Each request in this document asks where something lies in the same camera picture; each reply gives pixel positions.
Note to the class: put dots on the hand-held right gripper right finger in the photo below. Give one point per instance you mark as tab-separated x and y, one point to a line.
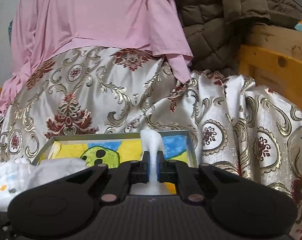
162	167

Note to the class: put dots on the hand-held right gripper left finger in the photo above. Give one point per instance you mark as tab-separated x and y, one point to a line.
145	167

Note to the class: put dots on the white cotton pad roll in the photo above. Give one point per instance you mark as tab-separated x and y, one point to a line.
153	142

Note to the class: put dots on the grey cartoon print tray box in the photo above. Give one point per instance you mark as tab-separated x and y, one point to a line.
106	150

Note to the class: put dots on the floral satin blanket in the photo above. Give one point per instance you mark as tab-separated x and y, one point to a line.
116	92

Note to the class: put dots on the white printed muslin cloth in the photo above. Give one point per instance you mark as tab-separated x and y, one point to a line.
28	175

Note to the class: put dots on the brown quilted jacket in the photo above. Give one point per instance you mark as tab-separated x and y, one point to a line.
215	30

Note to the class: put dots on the pink bed sheet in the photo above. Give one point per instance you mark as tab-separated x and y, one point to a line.
91	12

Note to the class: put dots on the wooden bed frame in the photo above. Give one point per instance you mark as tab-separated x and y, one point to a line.
270	62

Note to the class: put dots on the teal wall poster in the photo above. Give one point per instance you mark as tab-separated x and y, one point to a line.
10	32

